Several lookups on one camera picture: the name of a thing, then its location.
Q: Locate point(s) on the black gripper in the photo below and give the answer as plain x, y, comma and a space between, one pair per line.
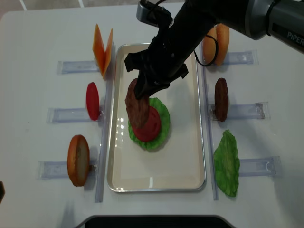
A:
160, 64

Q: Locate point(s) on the brown meat patty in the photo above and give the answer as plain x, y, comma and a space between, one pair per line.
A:
137, 109
221, 100

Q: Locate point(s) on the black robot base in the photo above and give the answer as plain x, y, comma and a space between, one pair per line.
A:
155, 222

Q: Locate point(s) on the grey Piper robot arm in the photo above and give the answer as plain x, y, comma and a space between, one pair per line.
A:
282, 19

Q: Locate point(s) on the lettuce leaf on tray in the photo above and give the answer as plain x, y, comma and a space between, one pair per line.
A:
164, 131

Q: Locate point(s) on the tomato slice on tray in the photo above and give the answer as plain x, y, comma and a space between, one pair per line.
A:
151, 129

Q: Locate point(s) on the orange cheese slice right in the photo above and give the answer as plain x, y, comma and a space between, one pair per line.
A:
108, 52

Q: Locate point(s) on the orange cheese slice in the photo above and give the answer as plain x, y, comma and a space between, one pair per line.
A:
108, 52
99, 50

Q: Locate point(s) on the standing red tomato slice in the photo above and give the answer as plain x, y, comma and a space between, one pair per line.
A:
92, 101

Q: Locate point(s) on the orange cheese slice left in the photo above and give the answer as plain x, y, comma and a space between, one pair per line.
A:
99, 50

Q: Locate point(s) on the standing brown meat patty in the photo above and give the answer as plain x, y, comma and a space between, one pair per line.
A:
221, 100

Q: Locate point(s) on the standing green lettuce leaf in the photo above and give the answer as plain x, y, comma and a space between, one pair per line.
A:
227, 164

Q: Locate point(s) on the standing bun slice outer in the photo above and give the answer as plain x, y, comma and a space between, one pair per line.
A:
209, 46

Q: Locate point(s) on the standing bun slice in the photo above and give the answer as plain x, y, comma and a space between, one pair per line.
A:
209, 46
78, 160
223, 42

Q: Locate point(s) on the white rectangular tray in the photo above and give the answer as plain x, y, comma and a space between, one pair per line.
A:
178, 163

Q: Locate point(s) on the standing bun slice inner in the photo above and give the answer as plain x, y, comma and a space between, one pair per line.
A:
223, 42

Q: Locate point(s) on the standing bun slice near left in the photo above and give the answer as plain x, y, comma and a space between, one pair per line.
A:
78, 160

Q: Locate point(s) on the clear acrylic rack left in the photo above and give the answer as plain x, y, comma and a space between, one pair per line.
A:
57, 169

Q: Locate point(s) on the clear acrylic rack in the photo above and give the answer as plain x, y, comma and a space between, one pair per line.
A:
269, 166
57, 169

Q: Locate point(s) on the clear acrylic rack right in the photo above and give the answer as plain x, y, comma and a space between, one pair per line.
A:
269, 166

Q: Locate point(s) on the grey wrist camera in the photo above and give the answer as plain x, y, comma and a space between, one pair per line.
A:
153, 14

